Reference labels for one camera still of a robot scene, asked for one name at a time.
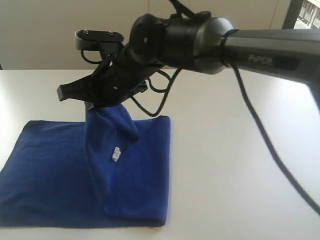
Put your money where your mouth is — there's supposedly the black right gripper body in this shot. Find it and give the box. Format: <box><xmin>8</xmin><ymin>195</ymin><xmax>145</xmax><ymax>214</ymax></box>
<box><xmin>83</xmin><ymin>46</ymin><xmax>160</xmax><ymax>107</ymax></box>

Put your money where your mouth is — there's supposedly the blue microfiber towel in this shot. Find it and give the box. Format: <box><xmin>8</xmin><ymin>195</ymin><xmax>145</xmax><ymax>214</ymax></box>
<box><xmin>0</xmin><ymin>105</ymin><xmax>171</xmax><ymax>229</ymax></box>

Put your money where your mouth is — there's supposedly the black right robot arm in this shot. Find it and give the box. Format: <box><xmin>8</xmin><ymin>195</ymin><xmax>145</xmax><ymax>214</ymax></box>
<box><xmin>57</xmin><ymin>12</ymin><xmax>320</xmax><ymax>107</ymax></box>

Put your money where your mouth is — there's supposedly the white towel label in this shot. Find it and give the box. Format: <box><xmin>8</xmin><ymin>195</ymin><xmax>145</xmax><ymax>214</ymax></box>
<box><xmin>111</xmin><ymin>147</ymin><xmax>121</xmax><ymax>162</ymax></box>

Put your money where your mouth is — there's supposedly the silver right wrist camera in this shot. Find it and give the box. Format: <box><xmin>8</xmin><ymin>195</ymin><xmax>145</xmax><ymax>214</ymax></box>
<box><xmin>74</xmin><ymin>29</ymin><xmax>124</xmax><ymax>51</ymax></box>

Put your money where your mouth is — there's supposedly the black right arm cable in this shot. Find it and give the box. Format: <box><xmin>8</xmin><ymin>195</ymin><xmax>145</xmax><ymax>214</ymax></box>
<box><xmin>81</xmin><ymin>0</ymin><xmax>320</xmax><ymax>216</ymax></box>

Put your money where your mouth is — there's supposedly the dark window frame post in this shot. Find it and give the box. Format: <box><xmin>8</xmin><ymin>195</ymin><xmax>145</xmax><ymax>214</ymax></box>
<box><xmin>282</xmin><ymin>0</ymin><xmax>304</xmax><ymax>29</ymax></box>

